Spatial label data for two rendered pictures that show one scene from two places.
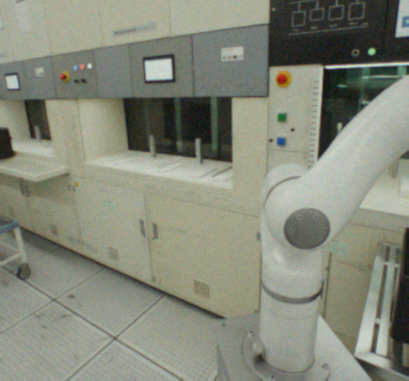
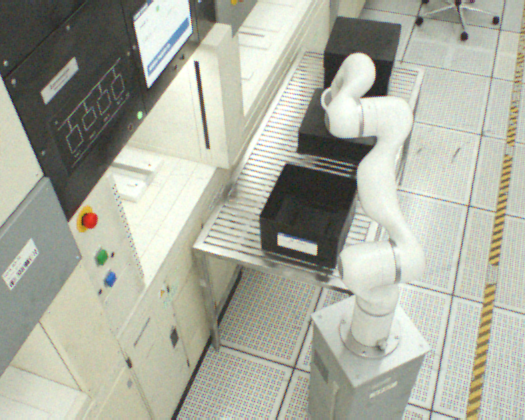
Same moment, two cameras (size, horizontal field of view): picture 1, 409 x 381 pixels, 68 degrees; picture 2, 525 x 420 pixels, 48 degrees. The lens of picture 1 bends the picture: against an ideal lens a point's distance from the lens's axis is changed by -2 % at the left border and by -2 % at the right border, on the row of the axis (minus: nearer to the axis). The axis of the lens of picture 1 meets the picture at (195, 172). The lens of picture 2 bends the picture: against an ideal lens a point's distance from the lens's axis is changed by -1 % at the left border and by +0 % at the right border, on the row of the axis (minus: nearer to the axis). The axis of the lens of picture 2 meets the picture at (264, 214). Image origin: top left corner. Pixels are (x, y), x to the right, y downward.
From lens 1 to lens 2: 1.64 m
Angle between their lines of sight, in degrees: 86
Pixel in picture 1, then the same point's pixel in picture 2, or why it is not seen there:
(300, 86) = (101, 206)
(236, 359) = (386, 362)
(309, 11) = (81, 121)
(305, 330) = not seen: hidden behind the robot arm
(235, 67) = (34, 272)
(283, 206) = (422, 262)
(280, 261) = (391, 292)
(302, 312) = not seen: hidden behind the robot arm
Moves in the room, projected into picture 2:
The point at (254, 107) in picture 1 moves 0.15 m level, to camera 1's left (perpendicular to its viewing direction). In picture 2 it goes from (72, 286) to (76, 339)
